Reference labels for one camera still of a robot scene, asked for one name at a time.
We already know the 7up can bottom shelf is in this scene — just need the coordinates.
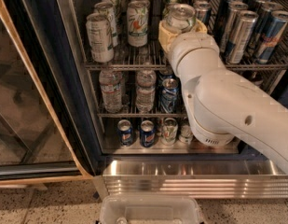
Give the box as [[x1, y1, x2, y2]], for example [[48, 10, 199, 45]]
[[161, 118, 178, 145]]

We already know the wire shelf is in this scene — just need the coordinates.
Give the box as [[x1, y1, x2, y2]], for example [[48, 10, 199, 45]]
[[98, 105, 187, 118], [82, 0, 288, 72]]

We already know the front silver energy drink can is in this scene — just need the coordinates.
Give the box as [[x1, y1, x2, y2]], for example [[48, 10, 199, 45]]
[[225, 10, 258, 64]]

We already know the middle wire shelf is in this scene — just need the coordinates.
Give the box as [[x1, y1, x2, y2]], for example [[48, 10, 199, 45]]
[[98, 105, 187, 118]]

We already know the glass fridge door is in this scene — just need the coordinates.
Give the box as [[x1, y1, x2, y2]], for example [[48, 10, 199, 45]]
[[0, 0, 97, 188]]

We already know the slim blue silver can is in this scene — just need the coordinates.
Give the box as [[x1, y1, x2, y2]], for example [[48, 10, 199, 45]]
[[194, 1, 212, 25]]

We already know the pepsi can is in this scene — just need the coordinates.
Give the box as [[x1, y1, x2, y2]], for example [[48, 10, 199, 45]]
[[117, 119, 133, 147], [140, 120, 155, 147]]

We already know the stainless fridge base grille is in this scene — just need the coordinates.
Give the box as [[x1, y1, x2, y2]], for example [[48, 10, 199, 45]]
[[93, 161, 288, 199]]

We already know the front Red Bull can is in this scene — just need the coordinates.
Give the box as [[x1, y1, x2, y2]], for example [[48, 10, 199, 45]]
[[253, 10, 288, 64]]

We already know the blue Pepsi can middle shelf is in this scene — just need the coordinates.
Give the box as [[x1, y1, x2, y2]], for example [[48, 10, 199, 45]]
[[160, 78, 179, 114]]

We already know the clear plastic bin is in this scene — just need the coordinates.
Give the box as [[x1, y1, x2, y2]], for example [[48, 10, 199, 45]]
[[99, 194, 201, 224]]

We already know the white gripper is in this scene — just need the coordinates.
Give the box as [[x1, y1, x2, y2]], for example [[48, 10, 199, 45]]
[[158, 20, 220, 76]]

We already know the right water bottle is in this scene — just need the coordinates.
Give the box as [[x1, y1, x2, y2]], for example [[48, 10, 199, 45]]
[[135, 70, 157, 113]]

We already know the front left white can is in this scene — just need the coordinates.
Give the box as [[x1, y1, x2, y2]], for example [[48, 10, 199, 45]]
[[86, 13, 114, 63]]

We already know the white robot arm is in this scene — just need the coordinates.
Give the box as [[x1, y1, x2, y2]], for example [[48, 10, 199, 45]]
[[158, 21, 288, 175]]

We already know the water bottle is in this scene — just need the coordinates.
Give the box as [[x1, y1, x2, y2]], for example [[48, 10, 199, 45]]
[[99, 69, 122, 113], [135, 70, 157, 113]]

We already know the top wire shelf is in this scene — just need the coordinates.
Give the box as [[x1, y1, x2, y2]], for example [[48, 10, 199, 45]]
[[82, 0, 288, 72]]

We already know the left Pepsi can bottom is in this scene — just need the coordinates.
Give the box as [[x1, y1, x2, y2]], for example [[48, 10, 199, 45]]
[[117, 119, 133, 147]]

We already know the right Pepsi can bottom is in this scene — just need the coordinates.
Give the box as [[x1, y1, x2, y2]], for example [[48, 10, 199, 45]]
[[140, 120, 155, 147]]

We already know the left water bottle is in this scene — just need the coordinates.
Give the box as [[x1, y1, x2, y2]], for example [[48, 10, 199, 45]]
[[99, 69, 122, 113]]

